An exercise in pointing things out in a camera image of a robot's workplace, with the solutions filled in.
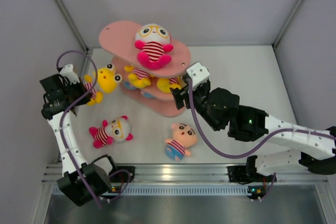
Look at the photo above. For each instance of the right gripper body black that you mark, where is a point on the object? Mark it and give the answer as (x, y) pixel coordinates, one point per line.
(201, 98)

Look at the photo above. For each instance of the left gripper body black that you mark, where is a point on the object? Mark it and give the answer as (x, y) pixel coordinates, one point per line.
(76, 91)

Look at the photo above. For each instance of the peach-faced plush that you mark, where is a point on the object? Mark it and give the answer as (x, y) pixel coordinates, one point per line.
(183, 137)

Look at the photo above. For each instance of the yellow plush toy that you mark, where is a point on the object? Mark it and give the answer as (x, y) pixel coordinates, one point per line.
(108, 80)
(138, 77)

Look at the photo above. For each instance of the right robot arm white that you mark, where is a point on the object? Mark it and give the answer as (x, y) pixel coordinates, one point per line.
(281, 146)

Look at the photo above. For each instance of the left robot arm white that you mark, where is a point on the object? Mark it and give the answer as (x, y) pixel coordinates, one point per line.
(81, 181)

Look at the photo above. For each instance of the pink three-tier shelf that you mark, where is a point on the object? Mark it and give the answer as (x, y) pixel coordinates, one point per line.
(118, 39)

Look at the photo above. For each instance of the blue-shorts plush on bottom shelf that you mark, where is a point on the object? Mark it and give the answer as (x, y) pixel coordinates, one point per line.
(129, 86)

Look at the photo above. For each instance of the blue-shorts plush on shelf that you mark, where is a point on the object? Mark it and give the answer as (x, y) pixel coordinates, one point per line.
(146, 95)
(129, 86)

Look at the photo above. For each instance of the white plush on top shelf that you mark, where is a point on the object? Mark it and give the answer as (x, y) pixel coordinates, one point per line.
(154, 44)

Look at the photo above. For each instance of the white plush, yellow glasses, table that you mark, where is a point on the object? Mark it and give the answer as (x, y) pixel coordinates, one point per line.
(116, 130)

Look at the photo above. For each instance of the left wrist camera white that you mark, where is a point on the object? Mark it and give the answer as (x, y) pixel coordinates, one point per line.
(67, 71)

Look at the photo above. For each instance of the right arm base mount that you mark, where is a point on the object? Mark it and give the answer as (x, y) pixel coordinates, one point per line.
(238, 174)

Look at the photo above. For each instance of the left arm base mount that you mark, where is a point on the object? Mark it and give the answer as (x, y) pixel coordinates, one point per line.
(123, 175)

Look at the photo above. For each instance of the aluminium frame rail front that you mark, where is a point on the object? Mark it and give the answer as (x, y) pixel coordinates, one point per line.
(209, 174)

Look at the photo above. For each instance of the perforated cable tray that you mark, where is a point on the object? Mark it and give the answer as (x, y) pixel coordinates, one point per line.
(186, 190)

